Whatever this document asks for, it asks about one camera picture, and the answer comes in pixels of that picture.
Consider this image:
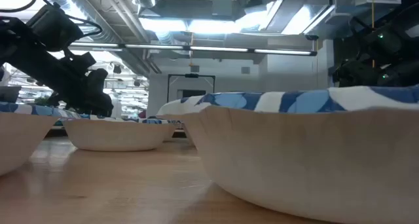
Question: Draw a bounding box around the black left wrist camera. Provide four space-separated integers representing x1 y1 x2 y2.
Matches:
26 3 84 52

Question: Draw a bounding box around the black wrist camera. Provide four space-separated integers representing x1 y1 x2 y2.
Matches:
361 19 405 56
26 3 84 52

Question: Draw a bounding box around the long ceiling light bar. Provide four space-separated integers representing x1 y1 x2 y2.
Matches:
69 42 318 57

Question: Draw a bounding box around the blue patterned paper bowl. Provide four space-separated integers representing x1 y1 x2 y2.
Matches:
63 114 179 152
156 98 210 147
195 85 419 224
0 102 81 177

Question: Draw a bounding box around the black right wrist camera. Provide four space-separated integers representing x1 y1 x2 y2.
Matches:
361 19 405 56

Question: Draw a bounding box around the dark monitor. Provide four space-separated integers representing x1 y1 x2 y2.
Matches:
0 85 22 103

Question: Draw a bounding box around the grey ceiling box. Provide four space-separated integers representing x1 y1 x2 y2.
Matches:
211 0 234 17

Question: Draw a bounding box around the black left camera cable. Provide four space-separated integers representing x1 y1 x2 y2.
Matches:
0 0 103 39

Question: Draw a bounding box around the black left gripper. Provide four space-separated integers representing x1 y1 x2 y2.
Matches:
12 30 114 117

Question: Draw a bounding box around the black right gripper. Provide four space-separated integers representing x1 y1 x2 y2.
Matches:
332 37 419 88

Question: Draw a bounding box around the black stand frame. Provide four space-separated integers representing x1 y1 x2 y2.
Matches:
166 73 216 103

